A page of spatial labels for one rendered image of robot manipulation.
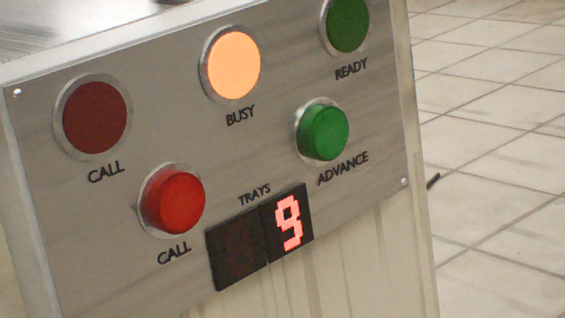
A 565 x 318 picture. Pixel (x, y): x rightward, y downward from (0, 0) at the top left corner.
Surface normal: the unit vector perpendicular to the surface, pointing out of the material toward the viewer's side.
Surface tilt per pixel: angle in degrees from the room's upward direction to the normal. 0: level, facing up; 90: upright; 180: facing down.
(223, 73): 90
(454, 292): 0
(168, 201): 90
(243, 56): 90
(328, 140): 90
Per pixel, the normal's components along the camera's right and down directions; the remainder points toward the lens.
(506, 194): -0.15, -0.92
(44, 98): 0.67, 0.17
